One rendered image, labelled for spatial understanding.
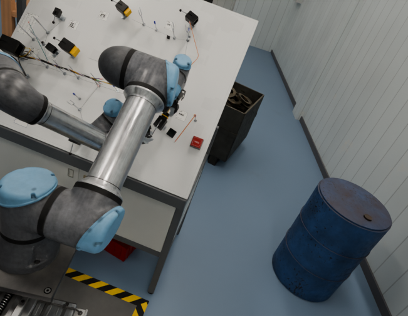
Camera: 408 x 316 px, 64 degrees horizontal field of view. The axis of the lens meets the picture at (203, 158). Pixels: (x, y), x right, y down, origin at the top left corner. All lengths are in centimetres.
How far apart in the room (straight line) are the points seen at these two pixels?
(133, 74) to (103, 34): 103
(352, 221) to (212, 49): 134
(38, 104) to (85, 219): 42
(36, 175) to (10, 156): 127
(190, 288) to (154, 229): 67
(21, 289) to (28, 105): 48
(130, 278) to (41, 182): 162
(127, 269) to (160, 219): 66
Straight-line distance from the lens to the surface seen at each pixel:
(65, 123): 109
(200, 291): 239
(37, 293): 88
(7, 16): 378
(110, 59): 92
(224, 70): 176
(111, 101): 131
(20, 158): 203
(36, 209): 77
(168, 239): 187
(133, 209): 182
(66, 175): 190
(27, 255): 87
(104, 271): 234
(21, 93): 103
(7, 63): 112
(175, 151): 164
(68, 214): 74
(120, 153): 79
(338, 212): 224
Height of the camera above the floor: 191
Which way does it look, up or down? 32 degrees down
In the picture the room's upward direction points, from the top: 20 degrees clockwise
